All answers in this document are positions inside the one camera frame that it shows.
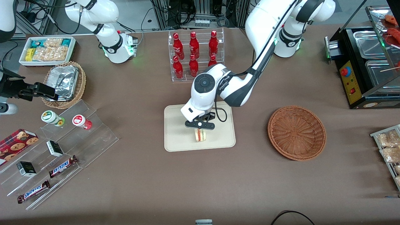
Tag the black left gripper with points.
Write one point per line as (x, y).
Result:
(212, 114)

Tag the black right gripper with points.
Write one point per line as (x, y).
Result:
(13, 87)

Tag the triangle sandwich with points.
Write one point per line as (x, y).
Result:
(200, 136)

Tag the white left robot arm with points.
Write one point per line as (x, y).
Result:
(265, 25)

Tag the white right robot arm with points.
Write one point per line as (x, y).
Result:
(111, 43)

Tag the beige plastic tray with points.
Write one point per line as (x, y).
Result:
(175, 137)

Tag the aluminium foil tray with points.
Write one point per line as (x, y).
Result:
(62, 81)

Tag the tan oval wicker basket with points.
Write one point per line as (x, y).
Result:
(82, 81)

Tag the round brown wicker basket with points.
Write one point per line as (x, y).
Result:
(297, 132)

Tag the green lid white cup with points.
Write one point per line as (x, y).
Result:
(49, 117)

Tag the white snack bin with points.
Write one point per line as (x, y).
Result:
(22, 61)

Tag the yellow snack packet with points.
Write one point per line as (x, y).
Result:
(29, 54)

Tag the large clear cracker bag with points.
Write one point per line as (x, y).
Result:
(51, 54)

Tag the teal snack packet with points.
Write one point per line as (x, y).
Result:
(37, 43)
(66, 42)

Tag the red lid white cup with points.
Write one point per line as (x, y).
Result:
(79, 121)

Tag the small clear cracker bag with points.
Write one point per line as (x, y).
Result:
(53, 42)

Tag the red cookie box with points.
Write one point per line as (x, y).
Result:
(15, 145)

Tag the small black box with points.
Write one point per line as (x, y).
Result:
(55, 148)
(26, 168)

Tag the red cola bottle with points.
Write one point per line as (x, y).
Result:
(193, 66)
(178, 69)
(177, 47)
(194, 46)
(212, 61)
(213, 45)

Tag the clear acrylic stepped shelf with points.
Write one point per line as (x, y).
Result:
(93, 137)

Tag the brown snickers bar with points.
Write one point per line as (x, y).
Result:
(62, 166)
(33, 191)

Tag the clear acrylic bottle rack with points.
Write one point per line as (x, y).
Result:
(186, 47)

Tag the small grey box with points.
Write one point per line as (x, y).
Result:
(203, 222)

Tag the white power strip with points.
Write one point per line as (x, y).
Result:
(202, 22)

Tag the black food warmer cabinet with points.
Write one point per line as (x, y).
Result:
(350, 84)

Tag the grey snack rack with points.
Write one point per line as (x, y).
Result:
(375, 135)

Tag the steel warmer pan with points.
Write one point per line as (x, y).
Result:
(370, 45)
(378, 78)

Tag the clear bag of snacks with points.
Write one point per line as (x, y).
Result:
(390, 154)
(387, 139)
(397, 169)

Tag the orange fried food piece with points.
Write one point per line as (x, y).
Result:
(392, 19)
(394, 36)

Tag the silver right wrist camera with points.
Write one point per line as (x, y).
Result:
(7, 108)

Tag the aluminium frame rack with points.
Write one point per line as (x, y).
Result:
(203, 7)

